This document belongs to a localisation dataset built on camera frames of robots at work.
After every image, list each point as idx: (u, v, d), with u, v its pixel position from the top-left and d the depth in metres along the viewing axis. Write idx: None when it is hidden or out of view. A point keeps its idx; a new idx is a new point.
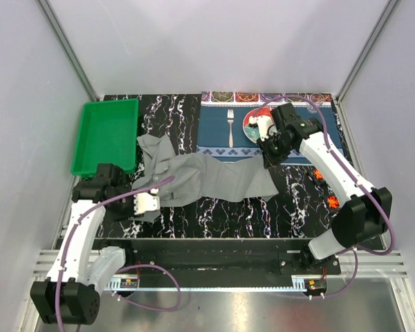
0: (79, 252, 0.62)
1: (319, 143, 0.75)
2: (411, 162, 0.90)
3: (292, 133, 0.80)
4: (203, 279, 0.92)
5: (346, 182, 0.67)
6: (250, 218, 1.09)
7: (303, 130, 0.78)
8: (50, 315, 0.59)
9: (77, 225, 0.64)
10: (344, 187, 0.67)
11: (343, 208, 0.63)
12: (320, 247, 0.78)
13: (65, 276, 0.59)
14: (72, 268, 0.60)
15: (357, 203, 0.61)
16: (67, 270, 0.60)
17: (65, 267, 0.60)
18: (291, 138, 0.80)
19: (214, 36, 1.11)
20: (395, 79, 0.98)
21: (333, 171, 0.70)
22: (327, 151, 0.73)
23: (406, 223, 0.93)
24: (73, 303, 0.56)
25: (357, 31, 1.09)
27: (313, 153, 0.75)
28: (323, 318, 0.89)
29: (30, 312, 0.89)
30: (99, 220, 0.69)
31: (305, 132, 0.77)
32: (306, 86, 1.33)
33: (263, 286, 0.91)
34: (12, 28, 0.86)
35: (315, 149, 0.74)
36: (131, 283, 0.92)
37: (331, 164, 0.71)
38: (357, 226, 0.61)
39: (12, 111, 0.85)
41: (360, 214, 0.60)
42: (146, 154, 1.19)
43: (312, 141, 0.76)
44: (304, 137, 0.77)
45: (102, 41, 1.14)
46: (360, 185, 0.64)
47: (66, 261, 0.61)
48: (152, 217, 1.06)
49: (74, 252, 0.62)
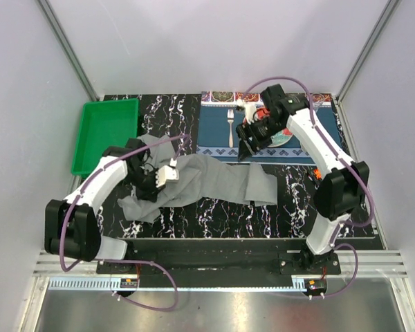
0: (99, 188, 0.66)
1: (304, 119, 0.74)
2: (411, 162, 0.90)
3: (279, 108, 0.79)
4: (203, 279, 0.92)
5: (328, 156, 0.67)
6: (250, 218, 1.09)
7: (290, 106, 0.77)
8: (53, 241, 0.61)
9: (102, 169, 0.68)
10: (326, 160, 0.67)
11: (324, 181, 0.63)
12: (315, 241, 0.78)
13: (81, 200, 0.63)
14: (88, 198, 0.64)
15: (337, 175, 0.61)
16: (83, 197, 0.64)
17: (83, 194, 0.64)
18: (279, 115, 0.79)
19: (214, 36, 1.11)
20: (395, 79, 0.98)
21: (316, 144, 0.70)
22: (312, 126, 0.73)
23: (407, 223, 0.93)
24: (81, 223, 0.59)
25: (358, 31, 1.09)
27: (299, 128, 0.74)
28: (323, 318, 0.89)
29: (30, 312, 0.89)
30: (119, 176, 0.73)
31: (292, 108, 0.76)
32: (306, 86, 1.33)
33: (263, 286, 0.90)
34: (12, 27, 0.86)
35: (301, 125, 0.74)
36: (131, 283, 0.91)
37: (316, 140, 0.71)
38: (337, 197, 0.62)
39: (12, 111, 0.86)
41: (340, 186, 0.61)
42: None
43: (299, 117, 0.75)
44: (290, 113, 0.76)
45: (102, 41, 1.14)
46: (342, 158, 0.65)
47: (85, 190, 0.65)
48: (151, 218, 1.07)
49: (93, 187, 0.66)
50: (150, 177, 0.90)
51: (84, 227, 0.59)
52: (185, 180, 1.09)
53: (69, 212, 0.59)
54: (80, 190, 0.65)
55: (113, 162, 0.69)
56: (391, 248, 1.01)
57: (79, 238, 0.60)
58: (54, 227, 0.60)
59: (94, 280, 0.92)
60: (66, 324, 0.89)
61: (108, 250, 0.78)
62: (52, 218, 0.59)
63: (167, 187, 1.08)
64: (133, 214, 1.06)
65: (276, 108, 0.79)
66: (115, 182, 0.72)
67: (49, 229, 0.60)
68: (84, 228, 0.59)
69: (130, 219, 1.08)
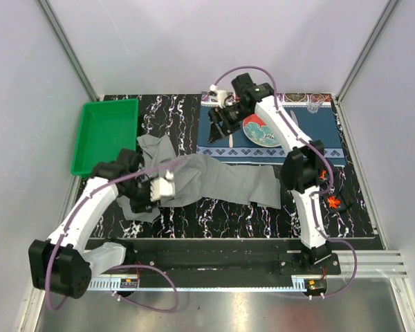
0: (83, 223, 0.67)
1: (269, 104, 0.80)
2: (411, 162, 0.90)
3: (247, 97, 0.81)
4: (203, 279, 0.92)
5: (290, 137, 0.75)
6: (250, 218, 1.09)
7: (257, 94, 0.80)
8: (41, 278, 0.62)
9: (88, 198, 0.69)
10: (288, 141, 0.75)
11: (287, 159, 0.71)
12: (304, 233, 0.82)
13: (65, 241, 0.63)
14: (74, 234, 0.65)
15: (297, 153, 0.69)
16: (68, 235, 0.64)
17: (67, 233, 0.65)
18: (247, 102, 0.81)
19: (214, 36, 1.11)
20: (395, 79, 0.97)
21: (280, 127, 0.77)
22: (276, 111, 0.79)
23: (407, 224, 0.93)
24: (63, 266, 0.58)
25: (358, 31, 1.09)
27: (265, 113, 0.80)
28: (322, 318, 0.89)
29: (30, 312, 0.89)
30: (107, 201, 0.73)
31: (259, 96, 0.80)
32: (306, 86, 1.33)
33: (263, 286, 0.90)
34: (12, 27, 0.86)
35: (267, 110, 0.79)
36: (131, 283, 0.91)
37: (279, 123, 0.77)
38: (299, 172, 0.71)
39: (11, 111, 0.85)
41: (300, 162, 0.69)
42: (147, 154, 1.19)
43: (265, 103, 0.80)
44: (258, 99, 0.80)
45: (102, 41, 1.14)
46: (301, 139, 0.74)
47: (69, 227, 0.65)
48: (151, 217, 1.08)
49: (78, 222, 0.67)
50: (145, 187, 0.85)
51: (66, 270, 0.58)
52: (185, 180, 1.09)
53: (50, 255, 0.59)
54: (65, 226, 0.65)
55: (99, 191, 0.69)
56: (391, 248, 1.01)
57: (63, 281, 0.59)
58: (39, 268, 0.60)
59: (95, 280, 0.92)
60: (66, 324, 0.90)
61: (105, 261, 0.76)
62: (34, 260, 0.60)
63: None
64: (132, 214, 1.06)
65: (244, 94, 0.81)
66: (104, 207, 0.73)
67: (36, 269, 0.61)
68: (67, 272, 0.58)
69: (130, 219, 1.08)
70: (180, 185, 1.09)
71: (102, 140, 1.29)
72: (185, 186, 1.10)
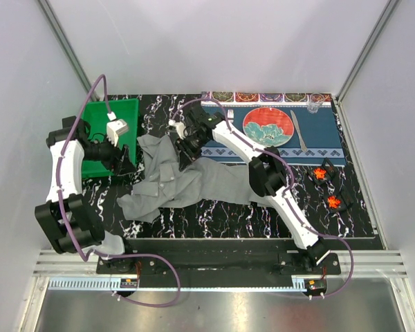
0: (71, 176, 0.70)
1: (222, 128, 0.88)
2: (411, 162, 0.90)
3: (204, 128, 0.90)
4: (203, 279, 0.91)
5: (247, 149, 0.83)
6: (250, 218, 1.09)
7: (211, 123, 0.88)
8: (61, 239, 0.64)
9: (62, 157, 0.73)
10: (247, 154, 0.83)
11: (251, 169, 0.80)
12: (294, 236, 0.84)
13: (64, 193, 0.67)
14: (69, 187, 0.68)
15: (256, 161, 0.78)
16: (65, 188, 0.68)
17: (62, 187, 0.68)
18: (205, 133, 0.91)
19: (214, 35, 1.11)
20: (395, 78, 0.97)
21: (237, 144, 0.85)
22: (230, 132, 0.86)
23: (406, 224, 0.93)
24: (77, 209, 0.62)
25: (359, 30, 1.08)
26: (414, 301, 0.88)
27: (220, 137, 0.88)
28: (322, 318, 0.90)
29: (30, 312, 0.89)
30: (79, 157, 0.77)
31: (214, 124, 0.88)
32: (306, 86, 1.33)
33: (263, 286, 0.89)
34: (12, 27, 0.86)
35: (222, 133, 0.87)
36: (131, 283, 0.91)
37: (236, 142, 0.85)
38: (263, 178, 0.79)
39: (11, 111, 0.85)
41: (261, 169, 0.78)
42: (147, 154, 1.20)
43: (218, 128, 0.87)
44: (212, 128, 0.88)
45: (102, 41, 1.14)
46: (256, 149, 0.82)
47: (61, 183, 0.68)
48: (151, 218, 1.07)
49: (66, 176, 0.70)
50: (108, 147, 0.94)
51: (79, 211, 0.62)
52: (186, 182, 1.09)
53: (61, 207, 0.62)
54: (58, 183, 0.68)
55: (66, 147, 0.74)
56: (391, 248, 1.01)
57: (82, 225, 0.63)
58: (55, 225, 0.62)
59: (94, 280, 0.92)
60: (66, 324, 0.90)
61: (107, 245, 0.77)
62: (48, 220, 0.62)
63: (166, 187, 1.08)
64: (133, 215, 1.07)
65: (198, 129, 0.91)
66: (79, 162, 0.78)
67: (52, 230, 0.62)
68: (83, 212, 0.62)
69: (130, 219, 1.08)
70: (182, 187, 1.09)
71: (102, 140, 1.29)
72: (185, 187, 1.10)
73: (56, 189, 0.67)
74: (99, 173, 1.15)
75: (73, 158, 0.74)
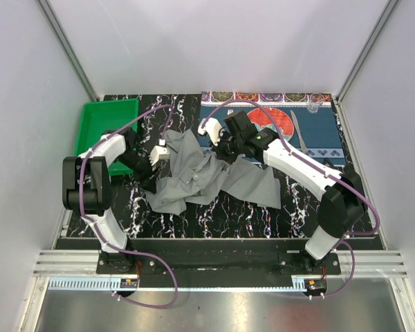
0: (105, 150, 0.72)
1: (278, 149, 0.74)
2: (411, 162, 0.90)
3: (252, 149, 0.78)
4: (204, 279, 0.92)
5: (317, 176, 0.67)
6: (250, 218, 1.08)
7: (261, 142, 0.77)
8: (72, 193, 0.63)
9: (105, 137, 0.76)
10: (317, 181, 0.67)
11: (323, 203, 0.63)
12: (316, 247, 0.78)
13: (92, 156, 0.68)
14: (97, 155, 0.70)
15: (333, 192, 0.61)
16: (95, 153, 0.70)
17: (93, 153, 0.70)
18: (253, 153, 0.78)
19: (214, 34, 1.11)
20: (395, 79, 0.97)
21: (301, 169, 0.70)
22: (289, 154, 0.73)
23: (407, 223, 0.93)
24: (99, 167, 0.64)
25: (359, 30, 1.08)
26: None
27: (275, 160, 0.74)
28: (322, 318, 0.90)
29: (30, 312, 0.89)
30: (117, 149, 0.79)
31: (264, 144, 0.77)
32: (306, 86, 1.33)
33: (263, 286, 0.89)
34: (11, 25, 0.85)
35: (278, 155, 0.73)
36: (131, 283, 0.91)
37: (298, 164, 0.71)
38: (342, 215, 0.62)
39: (12, 111, 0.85)
41: (339, 203, 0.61)
42: (172, 149, 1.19)
43: (273, 150, 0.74)
44: (264, 148, 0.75)
45: (101, 41, 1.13)
46: (330, 176, 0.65)
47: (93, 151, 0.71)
48: (178, 210, 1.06)
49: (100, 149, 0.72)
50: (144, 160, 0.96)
51: (102, 170, 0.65)
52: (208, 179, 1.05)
53: (85, 160, 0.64)
54: (92, 149, 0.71)
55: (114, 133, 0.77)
56: (391, 248, 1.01)
57: (97, 184, 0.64)
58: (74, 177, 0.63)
59: (95, 280, 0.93)
60: (66, 324, 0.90)
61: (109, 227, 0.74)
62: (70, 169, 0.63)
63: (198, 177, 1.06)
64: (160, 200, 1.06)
65: (242, 147, 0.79)
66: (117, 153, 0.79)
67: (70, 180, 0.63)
68: (102, 171, 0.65)
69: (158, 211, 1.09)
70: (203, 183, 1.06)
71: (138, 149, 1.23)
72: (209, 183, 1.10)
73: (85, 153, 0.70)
74: (119, 171, 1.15)
75: (115, 140, 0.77)
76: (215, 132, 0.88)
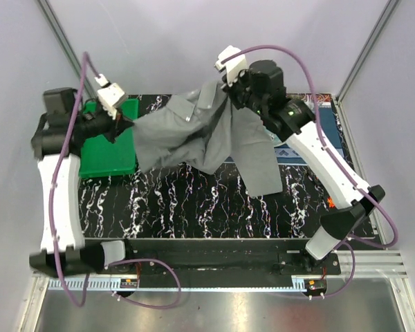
0: (67, 214, 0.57)
1: (312, 138, 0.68)
2: (411, 162, 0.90)
3: (278, 124, 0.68)
4: (203, 279, 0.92)
5: (345, 185, 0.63)
6: (250, 218, 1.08)
7: (290, 120, 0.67)
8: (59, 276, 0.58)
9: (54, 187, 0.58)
10: (342, 190, 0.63)
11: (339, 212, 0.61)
12: (317, 247, 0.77)
13: (61, 242, 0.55)
14: (66, 229, 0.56)
15: (357, 207, 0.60)
16: (61, 234, 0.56)
17: (57, 235, 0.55)
18: (277, 128, 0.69)
19: (214, 35, 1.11)
20: (395, 78, 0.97)
21: (330, 171, 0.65)
22: (322, 149, 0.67)
23: (406, 223, 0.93)
24: (76, 261, 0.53)
25: (359, 30, 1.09)
26: None
27: (306, 151, 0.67)
28: (322, 318, 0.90)
29: (30, 312, 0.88)
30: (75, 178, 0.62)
31: (294, 122, 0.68)
32: (306, 86, 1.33)
33: (263, 286, 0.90)
34: (11, 25, 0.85)
35: (310, 146, 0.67)
36: (131, 283, 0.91)
37: (327, 166, 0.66)
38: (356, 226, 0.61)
39: (11, 111, 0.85)
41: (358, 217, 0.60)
42: None
43: (305, 138, 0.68)
44: (295, 131, 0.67)
45: (101, 40, 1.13)
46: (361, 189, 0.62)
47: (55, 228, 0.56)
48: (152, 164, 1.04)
49: (61, 219, 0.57)
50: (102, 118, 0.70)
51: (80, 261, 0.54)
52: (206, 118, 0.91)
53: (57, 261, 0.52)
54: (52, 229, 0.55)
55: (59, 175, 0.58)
56: (391, 248, 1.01)
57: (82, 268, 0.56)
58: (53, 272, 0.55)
59: (95, 280, 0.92)
60: (66, 324, 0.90)
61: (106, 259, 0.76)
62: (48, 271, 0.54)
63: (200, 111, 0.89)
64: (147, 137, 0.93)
65: (269, 118, 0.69)
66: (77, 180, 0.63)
67: (51, 273, 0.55)
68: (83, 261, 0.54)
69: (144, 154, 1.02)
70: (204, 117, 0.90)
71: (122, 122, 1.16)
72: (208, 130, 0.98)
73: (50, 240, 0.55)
74: (119, 171, 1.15)
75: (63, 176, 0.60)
76: (233, 73, 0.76)
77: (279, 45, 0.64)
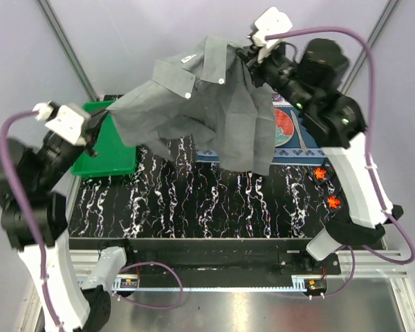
0: (66, 299, 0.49)
1: (358, 155, 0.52)
2: (411, 161, 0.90)
3: (325, 128, 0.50)
4: (203, 279, 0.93)
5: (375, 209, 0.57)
6: (250, 218, 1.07)
7: (344, 131, 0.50)
8: None
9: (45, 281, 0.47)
10: (371, 214, 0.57)
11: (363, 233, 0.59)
12: (317, 249, 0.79)
13: (68, 328, 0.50)
14: (69, 316, 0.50)
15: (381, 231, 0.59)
16: (66, 320, 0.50)
17: (61, 322, 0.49)
18: (323, 134, 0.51)
19: (214, 34, 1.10)
20: (395, 78, 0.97)
21: (365, 195, 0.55)
22: (365, 168, 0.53)
23: (406, 223, 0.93)
24: None
25: (359, 30, 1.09)
26: None
27: (349, 165, 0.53)
28: (322, 318, 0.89)
29: (30, 312, 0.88)
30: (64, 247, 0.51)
31: (345, 133, 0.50)
32: None
33: (263, 286, 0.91)
34: (11, 25, 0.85)
35: (353, 165, 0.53)
36: (131, 283, 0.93)
37: (366, 189, 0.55)
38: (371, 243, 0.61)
39: (11, 110, 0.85)
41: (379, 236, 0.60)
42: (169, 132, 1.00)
43: (352, 155, 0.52)
44: (344, 144, 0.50)
45: (101, 40, 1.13)
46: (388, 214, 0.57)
47: (58, 317, 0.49)
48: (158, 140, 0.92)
49: (61, 306, 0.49)
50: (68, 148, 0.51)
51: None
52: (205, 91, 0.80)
53: None
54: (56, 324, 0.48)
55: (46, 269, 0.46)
56: (391, 248, 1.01)
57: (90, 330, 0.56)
58: None
59: None
60: None
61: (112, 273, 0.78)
62: None
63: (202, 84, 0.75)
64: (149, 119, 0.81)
65: (312, 119, 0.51)
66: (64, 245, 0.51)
67: None
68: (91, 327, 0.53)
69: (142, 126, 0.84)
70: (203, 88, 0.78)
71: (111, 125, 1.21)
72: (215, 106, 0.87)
73: (55, 329, 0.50)
74: (119, 171, 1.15)
75: (50, 259, 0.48)
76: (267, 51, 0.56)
77: (337, 27, 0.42)
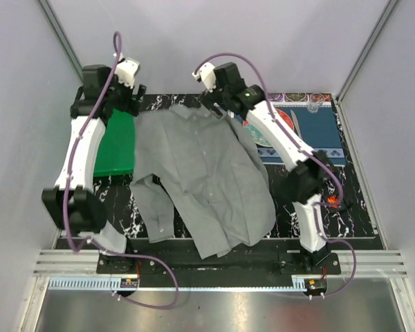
0: (84, 163, 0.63)
1: (263, 113, 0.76)
2: (411, 161, 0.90)
3: (237, 103, 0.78)
4: (203, 279, 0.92)
5: (291, 149, 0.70)
6: None
7: (248, 99, 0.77)
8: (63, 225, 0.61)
9: (79, 137, 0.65)
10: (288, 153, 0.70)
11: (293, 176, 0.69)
12: (307, 234, 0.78)
13: (72, 182, 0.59)
14: (79, 174, 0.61)
15: (303, 167, 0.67)
16: (75, 178, 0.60)
17: (72, 176, 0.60)
18: (238, 108, 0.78)
19: (215, 35, 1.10)
20: (395, 79, 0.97)
21: (279, 139, 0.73)
22: (273, 120, 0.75)
23: (406, 225, 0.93)
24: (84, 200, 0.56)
25: (359, 31, 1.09)
26: (414, 301, 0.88)
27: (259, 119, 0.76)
28: (322, 318, 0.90)
29: (30, 312, 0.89)
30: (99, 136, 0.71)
31: (250, 102, 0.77)
32: (307, 86, 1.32)
33: (263, 286, 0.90)
34: (11, 26, 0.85)
35: (262, 119, 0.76)
36: (131, 283, 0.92)
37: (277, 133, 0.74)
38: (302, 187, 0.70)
39: (12, 110, 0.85)
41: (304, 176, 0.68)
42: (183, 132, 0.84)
43: (258, 111, 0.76)
44: (250, 107, 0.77)
45: (101, 42, 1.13)
46: (303, 151, 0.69)
47: (72, 170, 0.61)
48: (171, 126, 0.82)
49: (78, 165, 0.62)
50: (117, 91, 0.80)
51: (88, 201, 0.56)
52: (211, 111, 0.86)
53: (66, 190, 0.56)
54: (68, 172, 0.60)
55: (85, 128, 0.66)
56: (391, 248, 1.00)
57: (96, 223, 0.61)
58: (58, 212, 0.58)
59: (95, 280, 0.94)
60: (66, 323, 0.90)
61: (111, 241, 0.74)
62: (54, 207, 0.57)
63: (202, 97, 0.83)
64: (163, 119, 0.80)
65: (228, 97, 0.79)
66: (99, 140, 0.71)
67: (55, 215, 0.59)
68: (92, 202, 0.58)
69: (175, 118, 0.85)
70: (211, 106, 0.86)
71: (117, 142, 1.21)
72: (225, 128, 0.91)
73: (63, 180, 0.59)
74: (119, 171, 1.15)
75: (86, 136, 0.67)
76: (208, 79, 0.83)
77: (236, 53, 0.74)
